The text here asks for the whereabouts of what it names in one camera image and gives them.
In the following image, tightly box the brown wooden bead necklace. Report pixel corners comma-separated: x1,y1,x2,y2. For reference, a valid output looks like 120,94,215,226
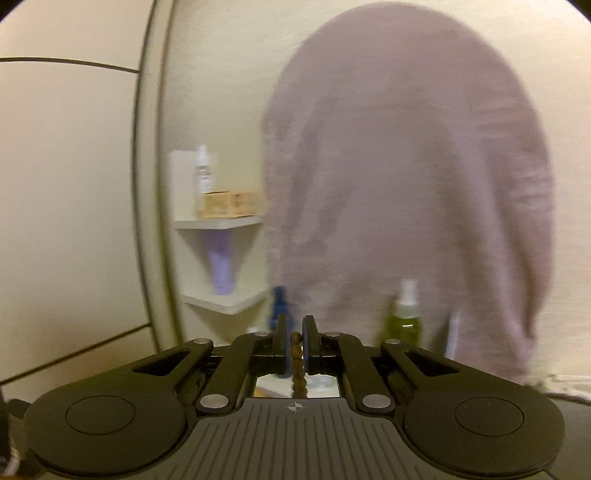
289,331,310,400

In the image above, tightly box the green spray bottle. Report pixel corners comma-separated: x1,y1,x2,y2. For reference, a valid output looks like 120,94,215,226
380,278,424,348

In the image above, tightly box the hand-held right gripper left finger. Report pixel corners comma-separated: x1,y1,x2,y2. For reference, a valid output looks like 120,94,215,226
126,315,293,415

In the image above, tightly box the blue spray bottle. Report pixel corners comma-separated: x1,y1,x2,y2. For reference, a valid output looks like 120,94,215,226
269,285,290,336

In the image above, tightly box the white shelf unit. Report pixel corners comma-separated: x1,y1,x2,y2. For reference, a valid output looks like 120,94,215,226
167,150,274,315

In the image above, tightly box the small cardboard box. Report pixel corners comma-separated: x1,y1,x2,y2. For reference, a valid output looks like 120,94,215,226
196,189,269,219

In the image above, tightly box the purple tube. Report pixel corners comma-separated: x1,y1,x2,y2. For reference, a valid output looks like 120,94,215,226
205,230,239,296

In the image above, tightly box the clear dropper bottle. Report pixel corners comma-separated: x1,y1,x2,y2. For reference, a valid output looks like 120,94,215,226
193,144,213,195

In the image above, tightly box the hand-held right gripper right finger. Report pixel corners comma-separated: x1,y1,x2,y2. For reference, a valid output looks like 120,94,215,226
301,315,468,412

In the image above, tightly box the pink hanging towel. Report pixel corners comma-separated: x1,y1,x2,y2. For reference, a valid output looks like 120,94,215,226
260,7,558,385

